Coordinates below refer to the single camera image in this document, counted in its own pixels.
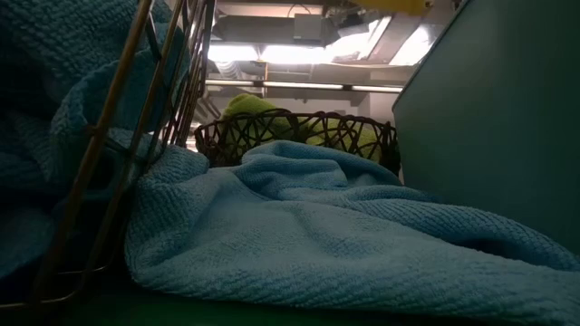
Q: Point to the blue microfiber towel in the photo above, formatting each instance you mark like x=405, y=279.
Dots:
x=27, y=181
x=68, y=45
x=317, y=235

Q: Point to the yellow microfiber towel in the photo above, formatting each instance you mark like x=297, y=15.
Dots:
x=389, y=5

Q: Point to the grey square box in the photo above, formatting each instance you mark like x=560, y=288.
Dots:
x=308, y=27

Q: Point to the teal plastic bin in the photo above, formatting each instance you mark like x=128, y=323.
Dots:
x=498, y=136

